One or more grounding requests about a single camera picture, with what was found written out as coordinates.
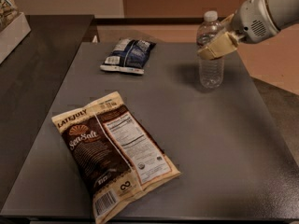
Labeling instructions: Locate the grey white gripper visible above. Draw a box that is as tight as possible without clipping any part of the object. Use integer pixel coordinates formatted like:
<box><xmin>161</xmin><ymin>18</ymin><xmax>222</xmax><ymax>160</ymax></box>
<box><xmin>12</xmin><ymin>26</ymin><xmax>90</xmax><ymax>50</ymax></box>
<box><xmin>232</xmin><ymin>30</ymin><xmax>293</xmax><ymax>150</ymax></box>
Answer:
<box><xmin>196</xmin><ymin>0</ymin><xmax>280</xmax><ymax>61</ymax></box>

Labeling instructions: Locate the clear plastic water bottle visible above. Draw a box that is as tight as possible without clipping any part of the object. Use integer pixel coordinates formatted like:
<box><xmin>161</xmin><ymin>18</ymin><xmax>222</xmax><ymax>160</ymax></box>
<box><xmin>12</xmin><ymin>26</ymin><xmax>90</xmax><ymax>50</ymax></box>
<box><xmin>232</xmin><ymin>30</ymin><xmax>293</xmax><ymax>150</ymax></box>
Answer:
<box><xmin>196</xmin><ymin>10</ymin><xmax>224</xmax><ymax>89</ymax></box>

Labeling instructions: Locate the small blue snack bag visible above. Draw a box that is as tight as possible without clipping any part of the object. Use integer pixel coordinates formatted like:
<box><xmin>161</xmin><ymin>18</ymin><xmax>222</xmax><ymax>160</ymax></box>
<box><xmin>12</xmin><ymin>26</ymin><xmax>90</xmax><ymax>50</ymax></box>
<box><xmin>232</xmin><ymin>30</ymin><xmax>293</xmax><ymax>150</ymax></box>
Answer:
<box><xmin>100</xmin><ymin>38</ymin><xmax>156</xmax><ymax>75</ymax></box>

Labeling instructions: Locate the brown Late July chip bag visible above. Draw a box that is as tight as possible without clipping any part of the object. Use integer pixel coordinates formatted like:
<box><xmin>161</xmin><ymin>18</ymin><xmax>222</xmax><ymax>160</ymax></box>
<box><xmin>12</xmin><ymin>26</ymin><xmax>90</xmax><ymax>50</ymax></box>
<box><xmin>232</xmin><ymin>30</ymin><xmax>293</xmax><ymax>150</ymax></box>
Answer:
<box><xmin>51</xmin><ymin>91</ymin><xmax>180</xmax><ymax>224</ymax></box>

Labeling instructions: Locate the white box with snacks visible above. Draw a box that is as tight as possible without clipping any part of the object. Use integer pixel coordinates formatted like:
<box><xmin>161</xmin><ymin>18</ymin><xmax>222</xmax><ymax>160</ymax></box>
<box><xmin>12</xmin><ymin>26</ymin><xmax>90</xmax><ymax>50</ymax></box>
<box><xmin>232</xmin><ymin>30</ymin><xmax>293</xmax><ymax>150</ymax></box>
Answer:
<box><xmin>0</xmin><ymin>0</ymin><xmax>31</xmax><ymax>63</ymax></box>

